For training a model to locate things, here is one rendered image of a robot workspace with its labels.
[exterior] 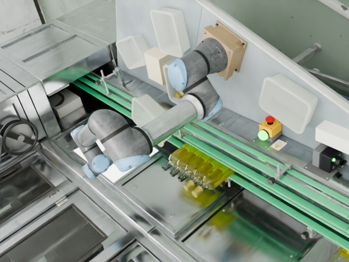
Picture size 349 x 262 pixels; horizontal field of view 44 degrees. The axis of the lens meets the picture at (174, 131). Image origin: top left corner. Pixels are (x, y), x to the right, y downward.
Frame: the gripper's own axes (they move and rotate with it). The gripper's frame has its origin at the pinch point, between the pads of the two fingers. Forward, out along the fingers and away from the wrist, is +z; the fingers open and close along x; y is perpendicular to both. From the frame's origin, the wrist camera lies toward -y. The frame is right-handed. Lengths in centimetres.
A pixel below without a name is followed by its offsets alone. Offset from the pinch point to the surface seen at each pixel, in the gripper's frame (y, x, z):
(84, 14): 131, 43, 48
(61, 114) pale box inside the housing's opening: 79, 55, -13
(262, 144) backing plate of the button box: -45, -11, 27
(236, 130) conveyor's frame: -30.6, -6.3, 26.4
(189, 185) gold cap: -32.1, 4.4, -4.4
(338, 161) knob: -75, -26, 33
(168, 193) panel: -22.0, 21.9, -9.2
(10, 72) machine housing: 103, 24, -24
